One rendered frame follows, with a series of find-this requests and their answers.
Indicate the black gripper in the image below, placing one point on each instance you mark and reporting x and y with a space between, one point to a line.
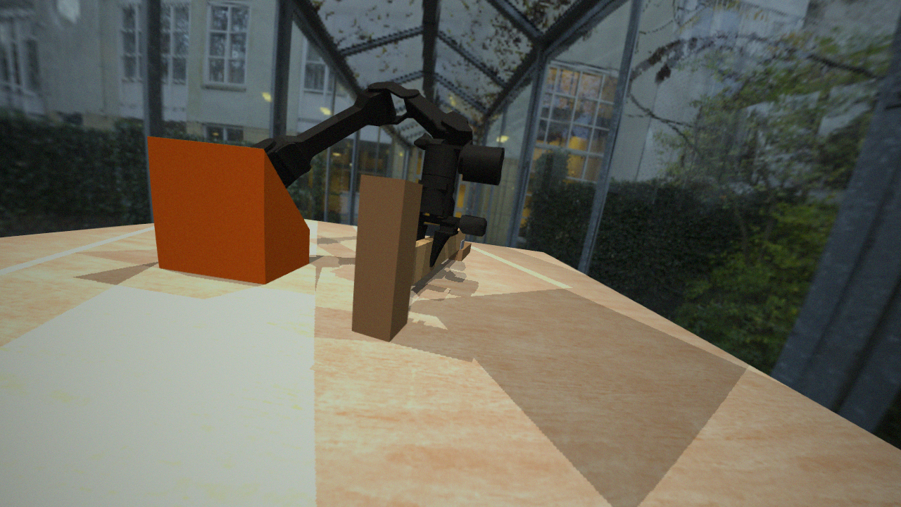
437 194

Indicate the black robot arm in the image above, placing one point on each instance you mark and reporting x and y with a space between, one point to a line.
451 146

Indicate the long wooden rail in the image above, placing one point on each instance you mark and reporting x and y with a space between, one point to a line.
423 252

